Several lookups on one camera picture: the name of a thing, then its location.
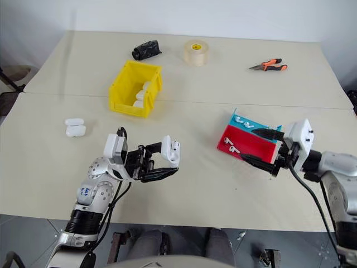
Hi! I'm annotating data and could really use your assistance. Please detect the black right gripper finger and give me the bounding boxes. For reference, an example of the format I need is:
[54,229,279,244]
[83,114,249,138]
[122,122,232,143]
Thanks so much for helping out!
[240,154,277,175]
[250,128,286,141]

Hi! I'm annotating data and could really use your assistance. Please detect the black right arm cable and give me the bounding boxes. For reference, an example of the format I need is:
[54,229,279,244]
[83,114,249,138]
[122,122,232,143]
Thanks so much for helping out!
[288,164,345,268]

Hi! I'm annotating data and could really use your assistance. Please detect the black crumpled bag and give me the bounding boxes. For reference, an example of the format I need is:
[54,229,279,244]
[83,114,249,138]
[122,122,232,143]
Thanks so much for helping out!
[131,39,163,61]

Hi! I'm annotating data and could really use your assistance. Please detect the black looped cable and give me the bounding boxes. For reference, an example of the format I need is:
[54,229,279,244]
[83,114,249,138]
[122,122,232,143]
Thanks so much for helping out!
[0,250,27,268]

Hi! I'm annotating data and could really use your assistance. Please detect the yellow plastic bin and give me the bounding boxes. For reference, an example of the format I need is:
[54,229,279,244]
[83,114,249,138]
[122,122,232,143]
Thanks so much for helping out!
[108,60,163,119]

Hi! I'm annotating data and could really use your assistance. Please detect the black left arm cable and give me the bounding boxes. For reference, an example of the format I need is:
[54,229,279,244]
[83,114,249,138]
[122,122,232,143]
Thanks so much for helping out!
[80,126,132,268]

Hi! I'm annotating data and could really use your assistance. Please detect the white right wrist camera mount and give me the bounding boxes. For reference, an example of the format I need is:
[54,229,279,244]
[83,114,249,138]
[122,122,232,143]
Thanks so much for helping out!
[282,118,315,173]

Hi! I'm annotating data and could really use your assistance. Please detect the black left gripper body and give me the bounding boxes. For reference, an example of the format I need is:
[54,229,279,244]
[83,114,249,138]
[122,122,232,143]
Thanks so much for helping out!
[124,145,155,182]

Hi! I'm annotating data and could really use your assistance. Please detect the dark equipment with black knobs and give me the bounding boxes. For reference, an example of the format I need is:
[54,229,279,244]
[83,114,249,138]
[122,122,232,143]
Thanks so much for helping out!
[345,88,357,116]

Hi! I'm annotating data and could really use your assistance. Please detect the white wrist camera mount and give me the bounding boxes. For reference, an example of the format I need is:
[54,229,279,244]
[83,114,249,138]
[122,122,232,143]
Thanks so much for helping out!
[103,133,129,166]
[282,118,315,173]

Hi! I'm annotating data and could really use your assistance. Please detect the grey rounded shape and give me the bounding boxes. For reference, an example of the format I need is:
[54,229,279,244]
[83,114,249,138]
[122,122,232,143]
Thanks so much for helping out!
[127,228,171,265]
[205,227,235,266]

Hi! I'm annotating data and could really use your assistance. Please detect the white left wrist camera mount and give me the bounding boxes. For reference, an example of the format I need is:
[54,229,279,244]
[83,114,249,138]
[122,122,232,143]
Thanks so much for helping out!
[103,133,129,166]

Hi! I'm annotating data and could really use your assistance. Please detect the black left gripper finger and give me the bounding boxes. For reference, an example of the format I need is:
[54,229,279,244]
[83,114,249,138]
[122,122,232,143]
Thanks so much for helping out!
[144,141,165,161]
[142,167,180,184]

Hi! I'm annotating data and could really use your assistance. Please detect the clear packing tape roll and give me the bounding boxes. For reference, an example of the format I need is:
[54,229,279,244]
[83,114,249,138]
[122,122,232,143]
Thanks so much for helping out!
[183,39,210,68]

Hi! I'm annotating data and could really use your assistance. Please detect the red plastic tray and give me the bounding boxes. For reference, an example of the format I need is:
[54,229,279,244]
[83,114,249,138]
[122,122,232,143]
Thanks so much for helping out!
[216,124,277,165]

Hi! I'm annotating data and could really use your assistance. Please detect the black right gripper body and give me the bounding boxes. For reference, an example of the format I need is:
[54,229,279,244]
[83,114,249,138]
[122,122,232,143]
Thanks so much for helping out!
[269,141,296,178]

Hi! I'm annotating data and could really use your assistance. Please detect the orange and black pliers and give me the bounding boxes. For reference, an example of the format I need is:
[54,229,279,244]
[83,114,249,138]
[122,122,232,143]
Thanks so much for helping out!
[248,58,288,72]

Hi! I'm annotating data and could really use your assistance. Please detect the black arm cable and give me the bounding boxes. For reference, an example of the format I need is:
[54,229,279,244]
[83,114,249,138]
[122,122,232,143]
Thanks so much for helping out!
[288,164,345,268]
[80,126,132,268]

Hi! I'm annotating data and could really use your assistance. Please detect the dark chair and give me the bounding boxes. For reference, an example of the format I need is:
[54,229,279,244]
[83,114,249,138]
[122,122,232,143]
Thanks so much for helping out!
[0,65,32,118]

